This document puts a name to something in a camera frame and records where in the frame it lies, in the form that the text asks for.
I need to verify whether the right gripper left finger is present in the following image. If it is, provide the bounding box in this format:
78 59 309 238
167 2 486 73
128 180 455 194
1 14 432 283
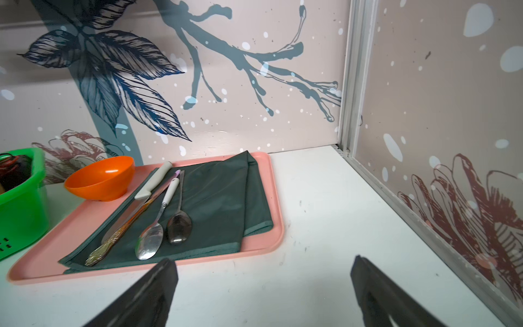
86 259 178 327

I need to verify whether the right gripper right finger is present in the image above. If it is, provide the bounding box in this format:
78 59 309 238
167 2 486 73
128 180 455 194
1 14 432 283
351 256 444 326

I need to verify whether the green plastic basket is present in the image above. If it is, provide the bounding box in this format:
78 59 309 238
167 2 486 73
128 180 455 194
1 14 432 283
1 148 49 260

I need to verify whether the small black multimeter front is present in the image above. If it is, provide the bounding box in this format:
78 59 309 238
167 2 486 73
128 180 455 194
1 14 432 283
1 153 32 193

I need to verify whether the dark metal spoon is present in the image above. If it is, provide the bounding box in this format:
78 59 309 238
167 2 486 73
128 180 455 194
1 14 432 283
166 170 193 245

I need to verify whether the pink plastic tray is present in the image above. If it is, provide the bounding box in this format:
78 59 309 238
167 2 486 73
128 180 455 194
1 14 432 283
1 152 285 285

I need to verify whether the orange plastic bowl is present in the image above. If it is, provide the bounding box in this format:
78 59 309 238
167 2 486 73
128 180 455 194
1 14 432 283
64 156 135 202

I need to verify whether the white handled spoon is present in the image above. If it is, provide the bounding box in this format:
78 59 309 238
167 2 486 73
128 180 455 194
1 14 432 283
135 177 180 260

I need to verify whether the multicolour handled knife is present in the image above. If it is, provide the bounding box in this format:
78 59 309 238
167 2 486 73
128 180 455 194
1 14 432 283
84 170 185 267

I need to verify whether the white handled knife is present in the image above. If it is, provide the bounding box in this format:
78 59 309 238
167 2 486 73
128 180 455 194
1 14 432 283
101 161 172 244

